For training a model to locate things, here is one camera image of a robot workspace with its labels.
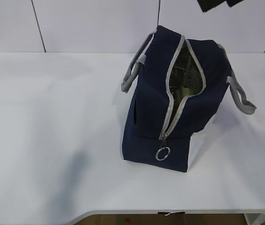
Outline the black tape on table edge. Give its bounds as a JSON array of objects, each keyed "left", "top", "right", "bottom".
[{"left": 157, "top": 211, "right": 185, "bottom": 217}]

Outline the white right table leg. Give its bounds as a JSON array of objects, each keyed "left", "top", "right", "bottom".
[{"left": 244, "top": 213, "right": 265, "bottom": 225}]

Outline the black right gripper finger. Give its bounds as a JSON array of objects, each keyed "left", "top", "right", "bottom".
[
  {"left": 197, "top": 0, "right": 225, "bottom": 12},
  {"left": 226, "top": 0, "right": 244, "bottom": 7}
]

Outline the green lid glass container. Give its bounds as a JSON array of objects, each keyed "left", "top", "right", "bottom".
[{"left": 177, "top": 86, "right": 194, "bottom": 101}]

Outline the navy blue lunch bag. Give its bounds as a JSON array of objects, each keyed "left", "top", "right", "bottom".
[{"left": 121, "top": 26, "right": 256, "bottom": 173}]

